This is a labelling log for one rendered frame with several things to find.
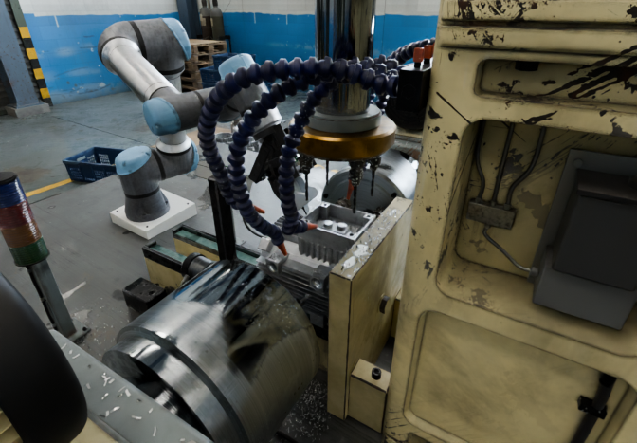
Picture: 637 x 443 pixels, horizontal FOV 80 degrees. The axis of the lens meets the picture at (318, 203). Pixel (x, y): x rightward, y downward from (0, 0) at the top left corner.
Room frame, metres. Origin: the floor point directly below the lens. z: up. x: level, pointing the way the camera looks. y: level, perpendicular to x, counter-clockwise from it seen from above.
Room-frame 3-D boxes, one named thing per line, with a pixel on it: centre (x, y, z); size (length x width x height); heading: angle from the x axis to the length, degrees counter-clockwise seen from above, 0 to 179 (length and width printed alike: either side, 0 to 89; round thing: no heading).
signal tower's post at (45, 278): (0.66, 0.61, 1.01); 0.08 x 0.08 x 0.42; 60
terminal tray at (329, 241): (0.63, -0.04, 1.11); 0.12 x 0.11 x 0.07; 60
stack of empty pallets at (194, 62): (7.63, 2.44, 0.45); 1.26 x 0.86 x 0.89; 57
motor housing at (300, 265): (0.65, 0.00, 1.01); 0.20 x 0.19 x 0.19; 60
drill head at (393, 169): (0.95, -0.18, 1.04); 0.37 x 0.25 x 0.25; 150
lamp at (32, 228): (0.66, 0.61, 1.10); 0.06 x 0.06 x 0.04
